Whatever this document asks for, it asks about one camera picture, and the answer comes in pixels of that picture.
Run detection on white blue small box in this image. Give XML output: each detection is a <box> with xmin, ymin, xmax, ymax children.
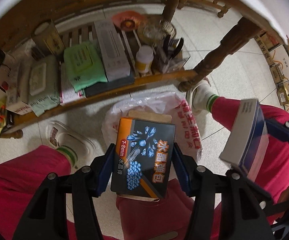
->
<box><xmin>219</xmin><ymin>99</ymin><xmax>269</xmax><ymax>181</ymax></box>

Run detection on black orange gel-ball box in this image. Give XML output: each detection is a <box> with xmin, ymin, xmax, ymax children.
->
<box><xmin>111</xmin><ymin>117</ymin><xmax>175</xmax><ymax>202</ymax></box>

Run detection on white red plastic trash bag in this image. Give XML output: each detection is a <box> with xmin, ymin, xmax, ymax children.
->
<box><xmin>102</xmin><ymin>92</ymin><xmax>202</xmax><ymax>161</ymax></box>

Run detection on person's right leg red trousers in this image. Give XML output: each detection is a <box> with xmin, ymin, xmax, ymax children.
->
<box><xmin>205</xmin><ymin>93</ymin><xmax>289</xmax><ymax>240</ymax></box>

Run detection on cardboard boxes on floor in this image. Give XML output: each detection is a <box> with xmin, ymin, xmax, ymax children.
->
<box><xmin>254</xmin><ymin>31</ymin><xmax>289</xmax><ymax>112</ymax></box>

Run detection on beige left slipper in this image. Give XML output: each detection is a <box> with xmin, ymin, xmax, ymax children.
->
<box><xmin>45</xmin><ymin>121</ymin><xmax>96</xmax><ymax>170</ymax></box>

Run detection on beige slipper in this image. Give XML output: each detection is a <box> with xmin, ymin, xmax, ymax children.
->
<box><xmin>186</xmin><ymin>79</ymin><xmax>214</xmax><ymax>113</ymax></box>
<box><xmin>45</xmin><ymin>121</ymin><xmax>96</xmax><ymax>170</ymax></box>

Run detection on beige right slipper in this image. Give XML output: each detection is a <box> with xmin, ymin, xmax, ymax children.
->
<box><xmin>186</xmin><ymin>79</ymin><xmax>214</xmax><ymax>113</ymax></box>

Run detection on dark notebook on shelf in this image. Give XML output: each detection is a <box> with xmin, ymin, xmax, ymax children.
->
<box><xmin>84</xmin><ymin>73</ymin><xmax>135</xmax><ymax>98</ymax></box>

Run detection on red white leaflet booklet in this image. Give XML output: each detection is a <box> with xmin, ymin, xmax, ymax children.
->
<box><xmin>59</xmin><ymin>63</ymin><xmax>85</xmax><ymax>106</ymax></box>

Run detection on white yellow pill bottle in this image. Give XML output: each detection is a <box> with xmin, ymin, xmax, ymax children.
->
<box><xmin>135</xmin><ymin>45</ymin><xmax>154</xmax><ymax>74</ymax></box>

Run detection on grey white box on shelf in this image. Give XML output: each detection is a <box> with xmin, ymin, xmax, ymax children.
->
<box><xmin>94</xmin><ymin>19</ymin><xmax>131</xmax><ymax>82</ymax></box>

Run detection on bright green packet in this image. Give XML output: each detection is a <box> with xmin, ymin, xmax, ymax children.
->
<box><xmin>64</xmin><ymin>41</ymin><xmax>108</xmax><ymax>92</ymax></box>

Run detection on green wet wipes pack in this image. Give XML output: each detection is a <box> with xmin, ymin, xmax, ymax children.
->
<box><xmin>15</xmin><ymin>55</ymin><xmax>60</xmax><ymax>116</ymax></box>

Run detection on olive cylindrical tin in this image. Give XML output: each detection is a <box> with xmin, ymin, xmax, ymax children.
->
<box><xmin>31</xmin><ymin>19</ymin><xmax>65</xmax><ymax>56</ymax></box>

